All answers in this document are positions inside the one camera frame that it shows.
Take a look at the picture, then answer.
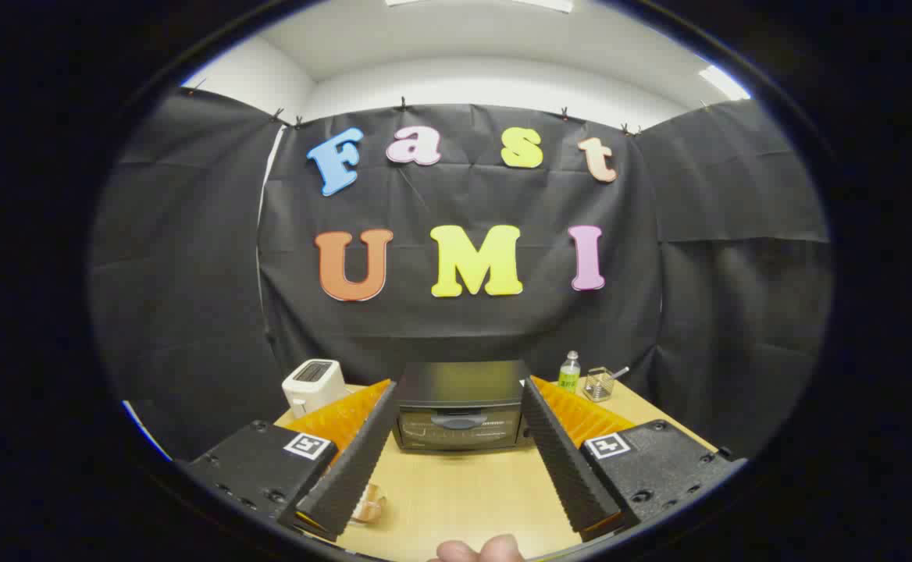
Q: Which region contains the metal wire basket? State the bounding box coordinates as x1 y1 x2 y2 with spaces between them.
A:
583 365 630 403

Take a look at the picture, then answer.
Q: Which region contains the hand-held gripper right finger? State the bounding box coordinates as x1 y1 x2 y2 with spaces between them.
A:
520 375 739 542

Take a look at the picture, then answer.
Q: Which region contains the white pop-up toaster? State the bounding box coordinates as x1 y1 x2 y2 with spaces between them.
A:
282 359 348 419

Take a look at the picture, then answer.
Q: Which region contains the black toaster oven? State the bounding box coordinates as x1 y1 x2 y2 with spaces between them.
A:
391 360 536 452

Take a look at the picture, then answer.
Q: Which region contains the black backdrop cloth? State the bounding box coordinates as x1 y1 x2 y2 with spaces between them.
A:
87 86 833 463

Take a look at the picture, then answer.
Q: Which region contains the ceiling light panel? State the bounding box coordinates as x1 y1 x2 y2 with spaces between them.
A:
386 0 575 13
697 65 752 101

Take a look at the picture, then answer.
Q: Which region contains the green label bottle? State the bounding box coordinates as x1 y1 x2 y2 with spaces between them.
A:
558 350 582 395

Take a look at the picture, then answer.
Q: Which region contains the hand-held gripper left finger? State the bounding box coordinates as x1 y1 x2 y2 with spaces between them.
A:
183 379 399 541

